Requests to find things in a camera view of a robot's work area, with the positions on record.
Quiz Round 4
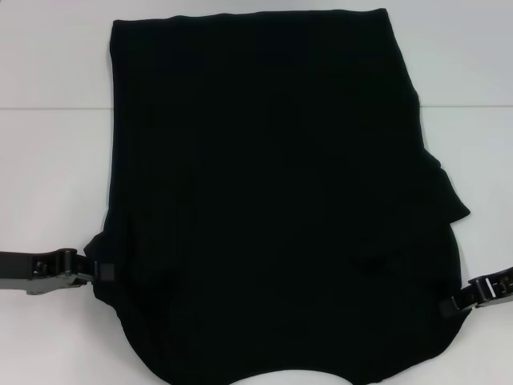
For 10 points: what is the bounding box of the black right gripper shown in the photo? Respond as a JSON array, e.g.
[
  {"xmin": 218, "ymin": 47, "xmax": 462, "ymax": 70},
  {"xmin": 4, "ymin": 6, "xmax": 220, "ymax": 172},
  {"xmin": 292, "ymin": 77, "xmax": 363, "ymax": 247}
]
[{"xmin": 439, "ymin": 264, "xmax": 513, "ymax": 321}]

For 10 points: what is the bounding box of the black t-shirt with FREE print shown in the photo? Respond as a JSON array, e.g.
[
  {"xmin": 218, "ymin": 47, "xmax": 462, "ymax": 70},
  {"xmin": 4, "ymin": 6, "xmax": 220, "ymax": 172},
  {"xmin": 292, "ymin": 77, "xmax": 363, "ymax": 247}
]
[{"xmin": 82, "ymin": 8, "xmax": 472, "ymax": 385}]

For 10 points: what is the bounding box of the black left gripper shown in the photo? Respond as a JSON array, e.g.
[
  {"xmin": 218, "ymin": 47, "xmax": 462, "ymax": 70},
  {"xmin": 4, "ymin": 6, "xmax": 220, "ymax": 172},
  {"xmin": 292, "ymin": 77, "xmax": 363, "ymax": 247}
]
[{"xmin": 0, "ymin": 248, "xmax": 115, "ymax": 297}]

